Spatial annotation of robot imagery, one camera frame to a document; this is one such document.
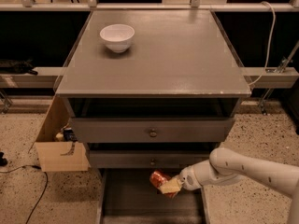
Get black object on ledge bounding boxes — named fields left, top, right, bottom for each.
left=0, top=59, right=38, bottom=76

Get red coke can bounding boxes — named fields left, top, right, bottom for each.
left=149, top=170, right=178, bottom=198

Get black floor cable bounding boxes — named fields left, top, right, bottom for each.
left=0, top=164, right=50, bottom=224

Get grey bottom drawer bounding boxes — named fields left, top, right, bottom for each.
left=95, top=169, right=210, bottom=224

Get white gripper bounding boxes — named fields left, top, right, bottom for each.
left=159, top=166, right=202, bottom=194

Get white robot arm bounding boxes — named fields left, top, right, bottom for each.
left=159, top=147, right=299, bottom=224

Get white ceramic bowl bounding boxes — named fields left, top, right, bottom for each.
left=100, top=24, right=135, bottom=53

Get grey drawer cabinet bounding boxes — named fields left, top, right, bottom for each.
left=53, top=8, right=253, bottom=224

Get grey middle drawer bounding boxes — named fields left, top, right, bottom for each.
left=89, top=150, right=209, bottom=169

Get items inside cardboard box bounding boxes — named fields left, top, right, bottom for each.
left=55, top=125, right=77, bottom=142

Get grey drawer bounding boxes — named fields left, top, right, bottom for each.
left=95, top=169, right=210, bottom=224
left=89, top=150, right=209, bottom=169
left=70, top=118, right=235, bottom=143

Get cardboard box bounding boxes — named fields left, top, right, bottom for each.
left=35, top=96, right=90, bottom=172

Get grey top drawer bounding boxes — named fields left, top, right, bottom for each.
left=70, top=118, right=235, bottom=143

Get white hanging cable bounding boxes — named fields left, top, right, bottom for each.
left=248, top=1, right=278, bottom=87

